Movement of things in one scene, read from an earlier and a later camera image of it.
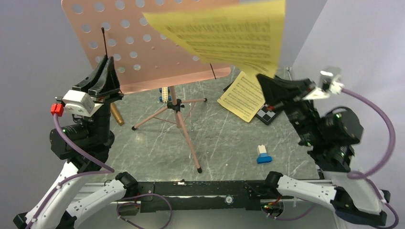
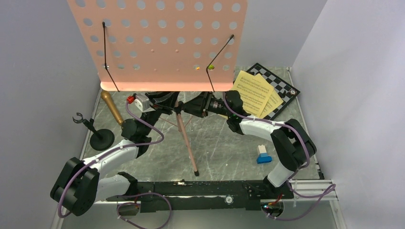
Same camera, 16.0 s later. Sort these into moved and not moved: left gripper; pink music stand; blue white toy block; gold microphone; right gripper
Moved: left gripper; right gripper; pink music stand
Not moved: gold microphone; blue white toy block
